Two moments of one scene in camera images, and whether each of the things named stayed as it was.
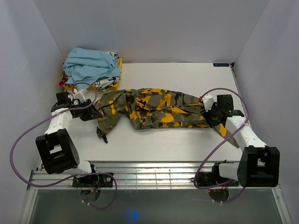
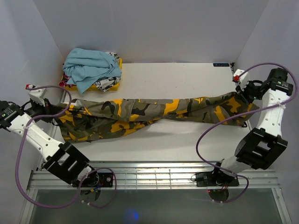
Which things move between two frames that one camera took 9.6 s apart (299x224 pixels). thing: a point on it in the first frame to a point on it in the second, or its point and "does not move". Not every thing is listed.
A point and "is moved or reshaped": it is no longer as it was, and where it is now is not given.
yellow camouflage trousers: x=151 y=109 is moved or reshaped
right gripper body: x=210 y=116 to x=249 y=92
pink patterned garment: x=63 y=82 does not move
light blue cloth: x=87 y=67 does not move
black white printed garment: x=105 y=83 does not move
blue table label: x=221 y=65 does not move
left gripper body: x=84 y=113 to x=37 y=109
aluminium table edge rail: x=132 y=175 does not move
